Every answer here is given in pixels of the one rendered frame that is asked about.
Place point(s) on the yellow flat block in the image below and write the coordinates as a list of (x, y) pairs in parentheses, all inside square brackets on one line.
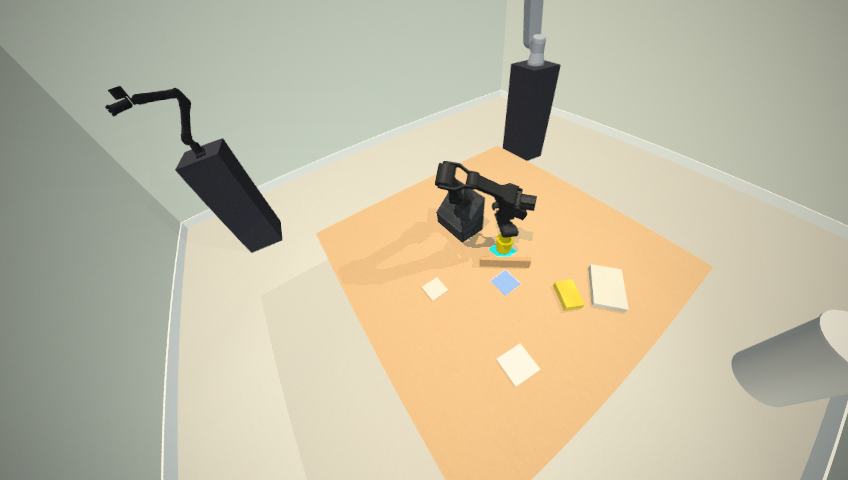
[(568, 295)]

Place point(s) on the cream flat rectangular slab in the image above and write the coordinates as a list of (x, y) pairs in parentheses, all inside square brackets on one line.
[(607, 288)]

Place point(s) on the yellow cup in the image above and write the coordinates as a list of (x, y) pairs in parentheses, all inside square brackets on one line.
[(504, 245)]

